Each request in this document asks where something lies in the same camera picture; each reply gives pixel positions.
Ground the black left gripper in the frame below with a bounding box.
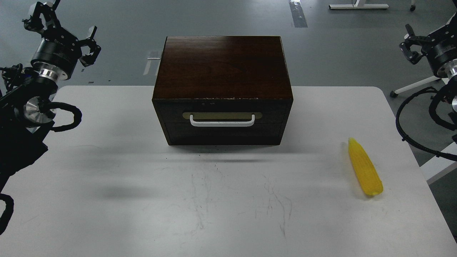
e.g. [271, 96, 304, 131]
[22, 0, 101, 80]

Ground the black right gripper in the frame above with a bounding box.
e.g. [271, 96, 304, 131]
[399, 14, 457, 77]

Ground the dark wooden drawer front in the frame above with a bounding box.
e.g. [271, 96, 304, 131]
[154, 102, 290, 124]

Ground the yellow corn cob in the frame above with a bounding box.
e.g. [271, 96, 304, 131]
[348, 138, 383, 197]

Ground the white drawer handle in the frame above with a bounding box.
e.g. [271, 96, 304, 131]
[190, 114, 256, 127]

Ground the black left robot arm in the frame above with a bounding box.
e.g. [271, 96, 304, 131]
[0, 0, 101, 189]

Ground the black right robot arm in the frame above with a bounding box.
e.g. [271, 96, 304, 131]
[399, 15, 457, 131]

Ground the dark wooden drawer cabinet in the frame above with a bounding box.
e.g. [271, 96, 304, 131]
[152, 36, 293, 145]

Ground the white chair base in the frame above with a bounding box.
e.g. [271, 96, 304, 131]
[390, 76, 449, 98]

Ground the white desk foot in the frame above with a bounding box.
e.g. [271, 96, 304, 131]
[328, 0, 390, 10]

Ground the grey floor tape strip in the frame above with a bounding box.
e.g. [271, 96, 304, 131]
[288, 0, 308, 28]

